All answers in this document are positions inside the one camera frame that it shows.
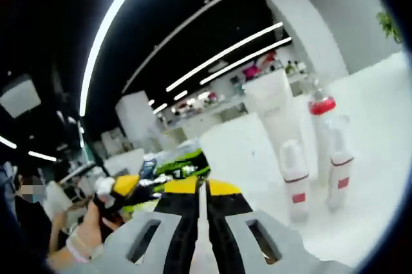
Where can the dark green skincare sachet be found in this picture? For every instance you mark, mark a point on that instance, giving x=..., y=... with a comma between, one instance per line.
x=180, y=166

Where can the white skincare tube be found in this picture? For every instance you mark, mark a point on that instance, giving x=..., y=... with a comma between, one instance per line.
x=273, y=106

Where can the red collared white skincare bottle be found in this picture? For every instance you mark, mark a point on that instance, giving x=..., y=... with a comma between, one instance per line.
x=322, y=105

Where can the potted green plant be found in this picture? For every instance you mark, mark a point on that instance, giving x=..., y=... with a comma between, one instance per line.
x=391, y=28

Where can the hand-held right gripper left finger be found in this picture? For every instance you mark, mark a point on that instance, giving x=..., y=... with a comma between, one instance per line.
x=145, y=248

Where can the person's left hand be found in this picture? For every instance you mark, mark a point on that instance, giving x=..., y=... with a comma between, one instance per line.
x=85, y=229

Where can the colourful wall display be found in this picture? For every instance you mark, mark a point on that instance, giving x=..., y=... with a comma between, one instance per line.
x=254, y=69

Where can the long ceiling light strip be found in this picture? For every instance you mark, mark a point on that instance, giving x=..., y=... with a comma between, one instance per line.
x=82, y=103

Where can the person's dark clothing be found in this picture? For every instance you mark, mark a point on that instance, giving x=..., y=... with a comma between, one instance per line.
x=32, y=222

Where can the white ceiling air unit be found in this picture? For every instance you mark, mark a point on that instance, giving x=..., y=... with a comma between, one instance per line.
x=19, y=95

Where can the long white counter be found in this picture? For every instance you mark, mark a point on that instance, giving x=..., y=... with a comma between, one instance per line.
x=199, y=119

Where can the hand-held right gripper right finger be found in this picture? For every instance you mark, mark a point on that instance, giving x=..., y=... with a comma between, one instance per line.
x=257, y=248

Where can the white pump skincare bottle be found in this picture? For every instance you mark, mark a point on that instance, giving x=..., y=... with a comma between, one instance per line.
x=297, y=200
x=341, y=184

